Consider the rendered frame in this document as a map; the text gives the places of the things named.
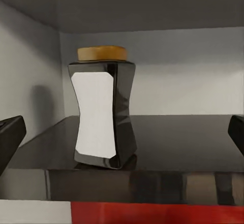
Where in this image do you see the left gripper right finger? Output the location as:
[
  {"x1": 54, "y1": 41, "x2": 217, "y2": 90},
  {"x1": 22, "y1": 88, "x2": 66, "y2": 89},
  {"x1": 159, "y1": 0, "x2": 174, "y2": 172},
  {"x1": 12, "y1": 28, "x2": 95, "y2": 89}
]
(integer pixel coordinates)
[{"x1": 228, "y1": 115, "x2": 244, "y2": 156}]

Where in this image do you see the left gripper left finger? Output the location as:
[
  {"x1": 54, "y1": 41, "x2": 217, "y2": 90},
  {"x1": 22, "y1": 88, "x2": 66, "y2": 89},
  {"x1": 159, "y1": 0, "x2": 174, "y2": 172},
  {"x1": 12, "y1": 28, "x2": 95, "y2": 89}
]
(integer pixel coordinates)
[{"x1": 0, "y1": 115, "x2": 26, "y2": 177}]

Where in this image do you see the bottle of coffee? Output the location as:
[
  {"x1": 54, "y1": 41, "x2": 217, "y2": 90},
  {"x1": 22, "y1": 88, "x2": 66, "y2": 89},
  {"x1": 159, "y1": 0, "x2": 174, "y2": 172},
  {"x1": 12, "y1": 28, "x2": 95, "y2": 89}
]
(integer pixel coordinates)
[{"x1": 68, "y1": 45, "x2": 137, "y2": 169}]

